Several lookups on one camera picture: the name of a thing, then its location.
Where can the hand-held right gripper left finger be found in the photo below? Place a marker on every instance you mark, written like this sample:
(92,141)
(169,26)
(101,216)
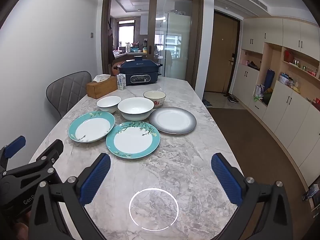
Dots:
(95,177)

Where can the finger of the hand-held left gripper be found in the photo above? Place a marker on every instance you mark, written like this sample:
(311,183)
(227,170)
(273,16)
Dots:
(15,146)
(50,152)

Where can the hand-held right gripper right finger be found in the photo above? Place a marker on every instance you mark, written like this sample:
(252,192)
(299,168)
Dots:
(225,180)

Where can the deep teal floral plate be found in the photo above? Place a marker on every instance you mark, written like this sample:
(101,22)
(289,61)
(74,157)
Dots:
(92,127)

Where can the grey rimmed white plate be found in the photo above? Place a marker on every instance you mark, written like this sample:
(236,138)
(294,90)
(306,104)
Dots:
(172,120)

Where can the large white bowl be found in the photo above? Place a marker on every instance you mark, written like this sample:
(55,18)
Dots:
(135,107)

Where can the grey quilted chair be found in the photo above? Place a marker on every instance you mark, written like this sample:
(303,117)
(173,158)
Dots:
(66,90)

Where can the small white bowl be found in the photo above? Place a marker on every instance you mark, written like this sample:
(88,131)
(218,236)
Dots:
(108,102)

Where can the blue shoe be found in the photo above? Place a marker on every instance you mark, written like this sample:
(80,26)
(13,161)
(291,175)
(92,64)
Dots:
(207,103)

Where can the wooden tissue box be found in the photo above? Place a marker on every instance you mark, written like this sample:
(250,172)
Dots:
(100,90)

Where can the black sneakers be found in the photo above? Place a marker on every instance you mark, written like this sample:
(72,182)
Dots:
(233,98)

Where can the white tissue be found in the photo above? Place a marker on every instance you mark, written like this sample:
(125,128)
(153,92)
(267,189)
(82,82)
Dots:
(101,78)

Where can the white shopping bag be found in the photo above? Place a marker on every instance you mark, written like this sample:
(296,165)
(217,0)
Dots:
(259,92)

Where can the white and blue carton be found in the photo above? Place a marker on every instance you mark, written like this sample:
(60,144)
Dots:
(121,82)

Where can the pink floral bowl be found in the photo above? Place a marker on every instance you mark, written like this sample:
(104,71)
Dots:
(155,95)

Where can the blue folded bag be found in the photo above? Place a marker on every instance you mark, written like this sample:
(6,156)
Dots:
(269,78)

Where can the dark blue electric cooker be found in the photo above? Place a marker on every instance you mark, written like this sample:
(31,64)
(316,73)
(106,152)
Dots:
(140,71)

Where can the kitchen counter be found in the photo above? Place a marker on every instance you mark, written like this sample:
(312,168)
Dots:
(127,54)

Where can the brown entrance door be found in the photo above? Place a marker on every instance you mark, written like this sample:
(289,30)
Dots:
(220,55)

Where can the red bag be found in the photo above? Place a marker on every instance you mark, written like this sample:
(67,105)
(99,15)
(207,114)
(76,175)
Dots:
(288,57)

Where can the brown framed glass sliding door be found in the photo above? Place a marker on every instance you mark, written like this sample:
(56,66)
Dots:
(200,42)

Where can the white and wood wall cabinet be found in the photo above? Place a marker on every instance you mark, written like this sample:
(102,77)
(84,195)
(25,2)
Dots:
(282,115)

